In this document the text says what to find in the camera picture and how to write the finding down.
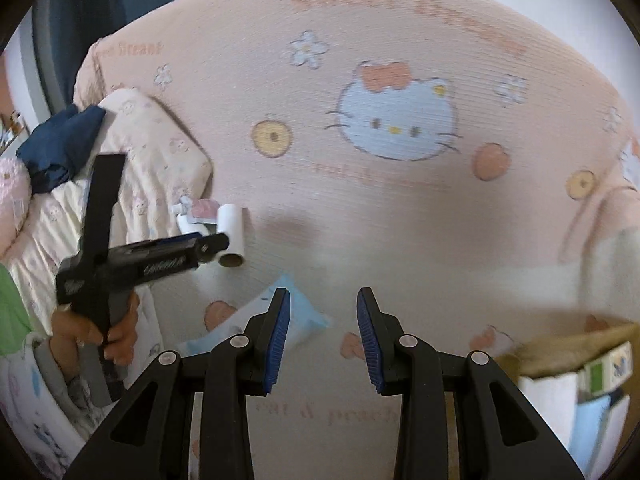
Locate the dark blue cloth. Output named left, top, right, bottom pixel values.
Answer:
left=16, top=105, right=107, bottom=193

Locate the pink printed blanket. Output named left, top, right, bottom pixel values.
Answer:
left=75, top=0, right=640, bottom=480

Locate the white paper tube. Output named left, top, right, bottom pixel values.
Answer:
left=216, top=203, right=247, bottom=267

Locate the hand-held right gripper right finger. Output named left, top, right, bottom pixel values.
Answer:
left=356, top=287, right=586, bottom=480

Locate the green cloth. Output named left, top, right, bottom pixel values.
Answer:
left=0, top=262, right=33, bottom=356

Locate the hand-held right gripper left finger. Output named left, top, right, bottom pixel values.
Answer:
left=62, top=287, right=292, bottom=480

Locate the printed cream pillow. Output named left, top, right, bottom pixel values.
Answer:
left=10, top=87, right=213, bottom=356

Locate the light blue box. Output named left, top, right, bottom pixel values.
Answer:
left=574, top=394, right=632, bottom=471

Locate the pink plush toy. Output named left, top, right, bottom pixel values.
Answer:
left=0, top=157, right=33, bottom=256

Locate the light blue pouch packet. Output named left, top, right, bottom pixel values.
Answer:
left=177, top=274, right=332, bottom=357

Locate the green and white box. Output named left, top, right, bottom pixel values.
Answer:
left=580, top=341, right=632, bottom=403

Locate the cardboard box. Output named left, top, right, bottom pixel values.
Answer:
left=492, top=322, right=640, bottom=480

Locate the person's left forearm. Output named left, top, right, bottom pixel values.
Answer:
left=0, top=332, right=108, bottom=466

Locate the blue curtain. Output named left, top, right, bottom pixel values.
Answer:
left=32, top=0, right=241, bottom=111

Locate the small pink white tube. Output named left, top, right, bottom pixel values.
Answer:
left=172, top=197, right=221, bottom=236

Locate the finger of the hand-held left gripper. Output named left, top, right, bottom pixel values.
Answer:
left=126, top=233, right=231, bottom=265

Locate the person's left hand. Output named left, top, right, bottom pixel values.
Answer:
left=52, top=292, right=142, bottom=377

